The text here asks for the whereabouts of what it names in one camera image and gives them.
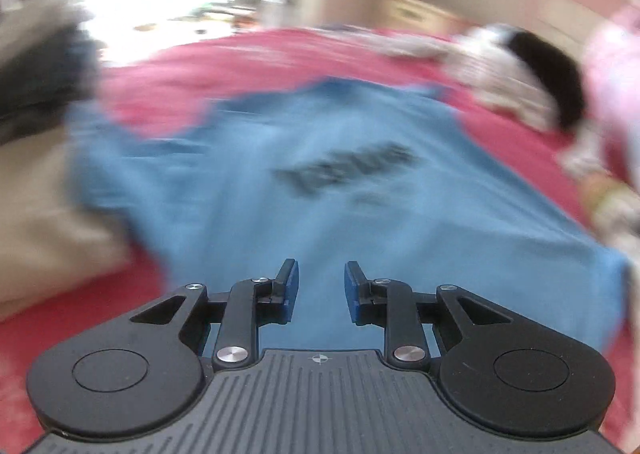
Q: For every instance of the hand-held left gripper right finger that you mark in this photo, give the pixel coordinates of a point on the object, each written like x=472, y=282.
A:
x=352, y=294

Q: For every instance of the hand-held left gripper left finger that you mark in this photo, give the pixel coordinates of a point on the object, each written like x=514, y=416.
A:
x=289, y=291

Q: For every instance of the light blue printed t-shirt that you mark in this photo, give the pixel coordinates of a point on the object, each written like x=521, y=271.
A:
x=325, y=214

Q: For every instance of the white and black clothes pile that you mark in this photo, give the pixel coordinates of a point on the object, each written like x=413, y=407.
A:
x=500, y=68

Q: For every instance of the stack of folded clothes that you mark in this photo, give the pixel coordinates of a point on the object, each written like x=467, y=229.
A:
x=40, y=68

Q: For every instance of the red floral blanket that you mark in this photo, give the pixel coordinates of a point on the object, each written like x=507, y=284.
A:
x=300, y=58

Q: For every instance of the folded beige garment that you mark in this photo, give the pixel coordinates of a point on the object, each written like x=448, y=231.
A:
x=45, y=244

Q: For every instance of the checked grey garment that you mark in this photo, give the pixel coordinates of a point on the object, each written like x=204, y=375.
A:
x=410, y=43

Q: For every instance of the green and white garment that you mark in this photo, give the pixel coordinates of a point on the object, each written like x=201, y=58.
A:
x=615, y=204

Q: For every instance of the cream nightstand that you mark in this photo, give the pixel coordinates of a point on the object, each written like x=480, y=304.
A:
x=415, y=8

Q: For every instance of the pink cloth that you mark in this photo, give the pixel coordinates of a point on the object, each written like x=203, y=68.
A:
x=615, y=78

